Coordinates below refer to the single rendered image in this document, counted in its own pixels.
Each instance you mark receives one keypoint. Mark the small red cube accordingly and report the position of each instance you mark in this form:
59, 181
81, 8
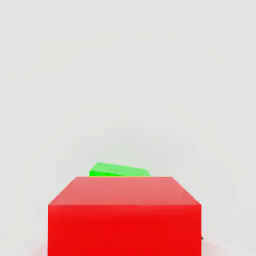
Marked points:
124, 224

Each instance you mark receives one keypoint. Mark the small green cube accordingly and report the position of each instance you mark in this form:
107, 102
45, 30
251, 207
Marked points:
118, 170

